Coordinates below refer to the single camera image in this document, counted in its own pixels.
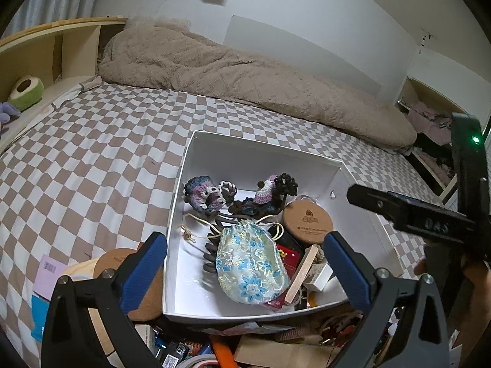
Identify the round cork coaster with logo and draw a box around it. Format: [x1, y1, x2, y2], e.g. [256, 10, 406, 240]
[282, 199, 334, 244]

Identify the floral drawstring pouch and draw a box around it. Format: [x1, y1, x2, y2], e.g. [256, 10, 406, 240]
[215, 216, 290, 305]

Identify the lilac paper card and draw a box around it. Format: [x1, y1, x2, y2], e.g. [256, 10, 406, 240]
[33, 255, 68, 300]

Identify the wooden headboard shelf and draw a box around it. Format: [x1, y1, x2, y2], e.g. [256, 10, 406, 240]
[1, 17, 126, 150]

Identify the crochet hat doll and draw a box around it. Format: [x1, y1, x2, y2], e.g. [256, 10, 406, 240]
[228, 173, 298, 218]

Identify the blue sachet packet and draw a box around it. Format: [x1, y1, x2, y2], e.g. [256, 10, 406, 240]
[31, 294, 49, 342]

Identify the white storage box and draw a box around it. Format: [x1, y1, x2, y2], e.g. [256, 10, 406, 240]
[162, 129, 404, 324]

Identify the purple plush toy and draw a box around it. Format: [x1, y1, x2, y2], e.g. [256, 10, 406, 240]
[0, 102, 21, 131]

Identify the orange utility knife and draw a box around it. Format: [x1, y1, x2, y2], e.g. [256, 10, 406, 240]
[210, 335, 239, 368]

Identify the wooden block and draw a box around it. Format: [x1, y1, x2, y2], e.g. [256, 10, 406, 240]
[284, 244, 319, 305]

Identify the green avocado plush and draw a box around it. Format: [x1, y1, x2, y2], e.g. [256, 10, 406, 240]
[8, 76, 44, 112]

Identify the checkered bed sheet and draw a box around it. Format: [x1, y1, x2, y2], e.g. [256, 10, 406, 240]
[1, 83, 437, 367]

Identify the beige quilted blanket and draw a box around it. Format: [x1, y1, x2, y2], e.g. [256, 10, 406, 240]
[98, 17, 417, 150]

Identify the side clothes shelf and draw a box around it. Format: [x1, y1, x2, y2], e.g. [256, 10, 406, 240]
[394, 76, 470, 204]

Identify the purple crochet flower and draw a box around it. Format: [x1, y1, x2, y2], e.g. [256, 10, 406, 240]
[182, 175, 237, 216]

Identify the red small box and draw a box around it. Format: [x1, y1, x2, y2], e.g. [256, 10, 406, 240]
[265, 244, 301, 312]

